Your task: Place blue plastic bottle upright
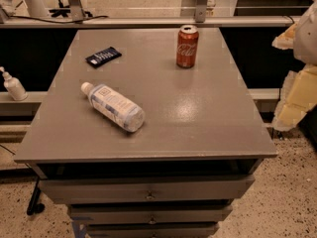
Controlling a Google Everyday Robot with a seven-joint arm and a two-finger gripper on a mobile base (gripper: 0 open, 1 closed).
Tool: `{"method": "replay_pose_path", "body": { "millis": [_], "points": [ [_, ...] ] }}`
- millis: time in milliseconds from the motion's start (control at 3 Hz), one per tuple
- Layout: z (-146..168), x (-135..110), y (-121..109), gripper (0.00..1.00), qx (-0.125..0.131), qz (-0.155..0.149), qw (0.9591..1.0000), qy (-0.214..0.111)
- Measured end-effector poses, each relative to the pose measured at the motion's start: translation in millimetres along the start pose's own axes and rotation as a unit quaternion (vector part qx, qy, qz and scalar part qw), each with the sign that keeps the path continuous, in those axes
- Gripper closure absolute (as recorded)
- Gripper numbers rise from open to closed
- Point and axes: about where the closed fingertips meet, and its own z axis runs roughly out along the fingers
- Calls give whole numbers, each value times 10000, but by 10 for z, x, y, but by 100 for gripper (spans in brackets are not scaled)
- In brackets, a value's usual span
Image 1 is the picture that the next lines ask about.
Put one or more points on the blue label plastic water bottle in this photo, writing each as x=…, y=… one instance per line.
x=116, y=107

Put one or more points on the middle grey drawer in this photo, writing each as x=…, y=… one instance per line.
x=138, y=214

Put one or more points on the red cola can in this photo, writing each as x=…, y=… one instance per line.
x=187, y=44

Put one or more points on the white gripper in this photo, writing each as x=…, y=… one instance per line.
x=307, y=39

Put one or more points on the top grey drawer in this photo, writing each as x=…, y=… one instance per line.
x=121, y=190

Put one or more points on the black caster wheel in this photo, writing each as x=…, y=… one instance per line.
x=34, y=206

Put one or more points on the bottom grey drawer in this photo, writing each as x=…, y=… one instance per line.
x=167, y=230

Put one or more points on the grey drawer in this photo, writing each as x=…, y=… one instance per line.
x=167, y=230
x=138, y=214
x=121, y=190

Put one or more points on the white pump dispenser bottle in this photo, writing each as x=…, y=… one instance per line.
x=13, y=86

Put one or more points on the grey metal post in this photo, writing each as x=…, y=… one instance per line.
x=76, y=10

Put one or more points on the grey metal upright bracket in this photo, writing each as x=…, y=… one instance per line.
x=200, y=11

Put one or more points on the dark blue snack bar wrapper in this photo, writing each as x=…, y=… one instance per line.
x=103, y=57

